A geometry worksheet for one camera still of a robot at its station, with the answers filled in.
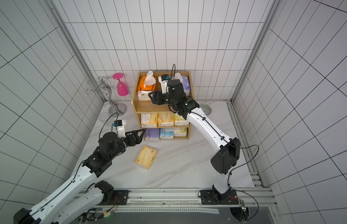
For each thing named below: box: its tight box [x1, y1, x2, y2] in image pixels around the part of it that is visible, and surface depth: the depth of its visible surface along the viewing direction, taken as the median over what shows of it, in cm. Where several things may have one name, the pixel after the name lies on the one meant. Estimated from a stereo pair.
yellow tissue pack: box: [134, 145, 158, 171], surface depth 85 cm
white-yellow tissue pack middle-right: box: [174, 112, 189, 126], surface depth 83 cm
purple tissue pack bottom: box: [144, 128, 160, 141], surface depth 93 cm
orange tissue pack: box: [137, 70, 157, 91], surface depth 76 cm
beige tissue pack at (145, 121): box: [140, 112, 158, 128], surface depth 81 cm
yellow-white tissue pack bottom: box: [173, 127, 188, 137], surface depth 94 cm
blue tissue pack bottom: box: [159, 127, 174, 140], surface depth 94 cm
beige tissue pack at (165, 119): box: [157, 112, 175, 127], surface depth 83 cm
